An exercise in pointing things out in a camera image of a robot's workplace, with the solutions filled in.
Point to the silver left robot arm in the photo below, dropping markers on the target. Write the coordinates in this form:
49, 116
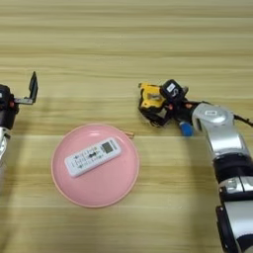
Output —
2, 145

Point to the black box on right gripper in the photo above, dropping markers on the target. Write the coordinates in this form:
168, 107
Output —
171, 90

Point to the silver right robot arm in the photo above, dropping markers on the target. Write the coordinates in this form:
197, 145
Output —
224, 138

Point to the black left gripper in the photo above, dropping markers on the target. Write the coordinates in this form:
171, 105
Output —
8, 113

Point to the yellow black tape measure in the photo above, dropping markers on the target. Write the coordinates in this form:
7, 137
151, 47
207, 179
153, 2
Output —
151, 97

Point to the white remote control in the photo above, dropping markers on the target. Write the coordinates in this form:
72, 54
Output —
92, 156

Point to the thin wooden stick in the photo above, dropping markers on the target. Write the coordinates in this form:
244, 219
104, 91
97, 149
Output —
130, 134

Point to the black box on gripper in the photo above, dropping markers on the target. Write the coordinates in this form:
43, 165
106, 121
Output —
171, 90
4, 92

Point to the pink round plate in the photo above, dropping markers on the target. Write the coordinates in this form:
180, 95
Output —
99, 186

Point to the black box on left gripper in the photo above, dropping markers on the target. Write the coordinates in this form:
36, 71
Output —
4, 92

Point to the blue tube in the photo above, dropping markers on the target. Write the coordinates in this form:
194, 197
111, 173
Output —
186, 129

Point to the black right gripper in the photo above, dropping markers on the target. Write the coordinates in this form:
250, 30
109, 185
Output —
181, 110

